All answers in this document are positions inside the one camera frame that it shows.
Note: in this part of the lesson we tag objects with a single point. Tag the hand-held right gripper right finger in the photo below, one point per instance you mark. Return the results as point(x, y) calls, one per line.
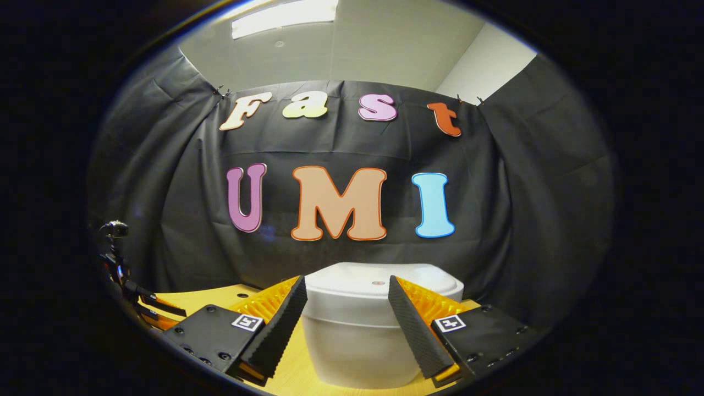
point(412, 330)

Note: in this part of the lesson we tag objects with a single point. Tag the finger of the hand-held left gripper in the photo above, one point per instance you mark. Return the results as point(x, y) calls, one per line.
point(165, 308)
point(157, 322)

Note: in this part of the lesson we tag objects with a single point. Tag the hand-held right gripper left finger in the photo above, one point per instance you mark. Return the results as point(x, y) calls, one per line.
point(280, 327)

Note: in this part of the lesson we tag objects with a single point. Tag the grey desktop garbage bin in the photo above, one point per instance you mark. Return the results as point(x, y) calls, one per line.
point(352, 330)

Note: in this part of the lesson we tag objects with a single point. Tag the wooden desktop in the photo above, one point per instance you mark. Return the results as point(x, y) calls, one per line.
point(291, 374)

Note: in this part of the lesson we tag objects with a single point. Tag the black backdrop cloth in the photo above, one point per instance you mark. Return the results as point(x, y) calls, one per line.
point(330, 137)

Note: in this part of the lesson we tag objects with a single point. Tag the ceiling light panel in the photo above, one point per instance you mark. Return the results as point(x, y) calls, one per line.
point(283, 16)

